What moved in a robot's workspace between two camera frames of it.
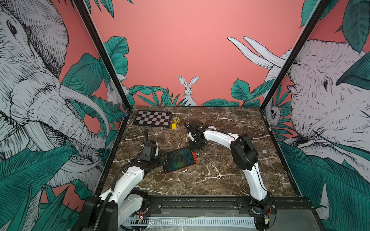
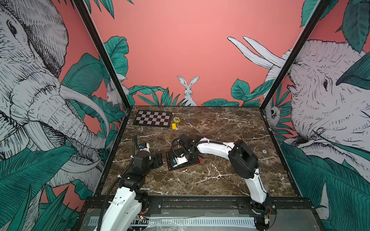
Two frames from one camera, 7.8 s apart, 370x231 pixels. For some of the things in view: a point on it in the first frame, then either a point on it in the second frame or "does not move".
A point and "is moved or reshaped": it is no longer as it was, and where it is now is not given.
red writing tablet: x=178 y=160 is moved or reshaped
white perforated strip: x=208 y=222 does not move
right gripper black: x=193 y=147 to x=185 y=150
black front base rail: x=295 y=213 does not move
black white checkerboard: x=161 y=119 does not move
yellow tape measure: x=176 y=119 does not move
